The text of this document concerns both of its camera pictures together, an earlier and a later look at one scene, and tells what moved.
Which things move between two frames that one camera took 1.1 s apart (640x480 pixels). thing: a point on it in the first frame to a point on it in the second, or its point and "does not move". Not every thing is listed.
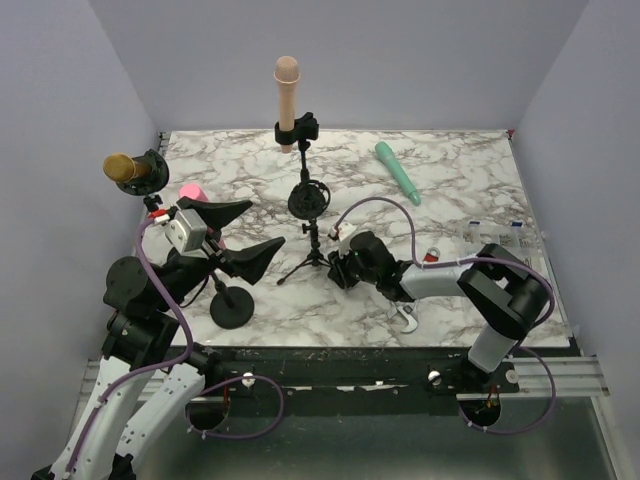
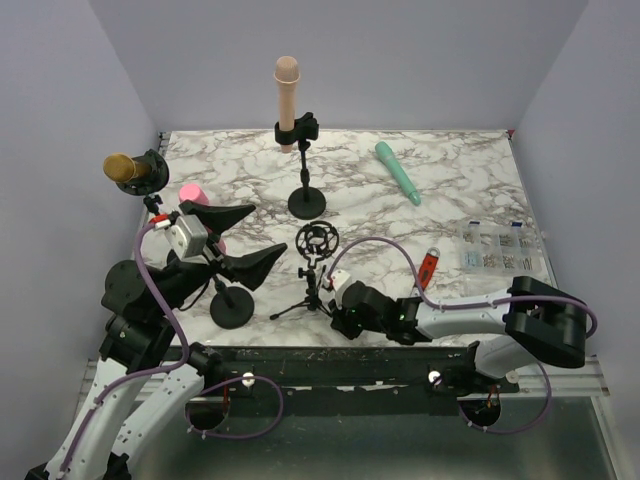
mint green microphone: x=398 y=172 does not move
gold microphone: x=123 y=168 does not move
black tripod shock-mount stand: x=308 y=200 to x=315 y=240
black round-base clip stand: x=305 y=130 does not move
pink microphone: x=193 y=191 does not move
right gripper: x=337 y=270 to x=339 y=321
